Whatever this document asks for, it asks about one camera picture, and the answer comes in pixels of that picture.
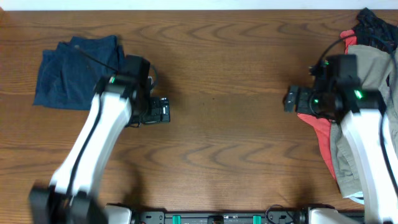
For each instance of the dark blue denim shorts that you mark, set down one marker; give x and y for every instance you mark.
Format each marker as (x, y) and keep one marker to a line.
(68, 74)

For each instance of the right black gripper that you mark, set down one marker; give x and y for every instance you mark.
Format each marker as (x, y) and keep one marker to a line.
(291, 99)

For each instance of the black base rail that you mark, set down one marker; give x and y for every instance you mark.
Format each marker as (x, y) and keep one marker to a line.
(236, 217)

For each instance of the black patterned garment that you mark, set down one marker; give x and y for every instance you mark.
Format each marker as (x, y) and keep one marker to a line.
(371, 25)

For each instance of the red garment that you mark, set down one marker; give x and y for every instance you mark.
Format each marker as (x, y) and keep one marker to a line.
(322, 126)

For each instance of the beige khaki garment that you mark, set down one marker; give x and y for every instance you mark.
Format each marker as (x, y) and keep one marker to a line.
(375, 70)

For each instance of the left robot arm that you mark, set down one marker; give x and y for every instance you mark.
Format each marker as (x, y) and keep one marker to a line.
(71, 197)

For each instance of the white light blue garment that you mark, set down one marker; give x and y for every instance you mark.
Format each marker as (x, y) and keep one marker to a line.
(357, 198)

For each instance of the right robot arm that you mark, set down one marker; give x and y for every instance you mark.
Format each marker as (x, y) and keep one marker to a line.
(365, 125)

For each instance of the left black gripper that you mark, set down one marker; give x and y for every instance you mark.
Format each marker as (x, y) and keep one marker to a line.
(160, 110)

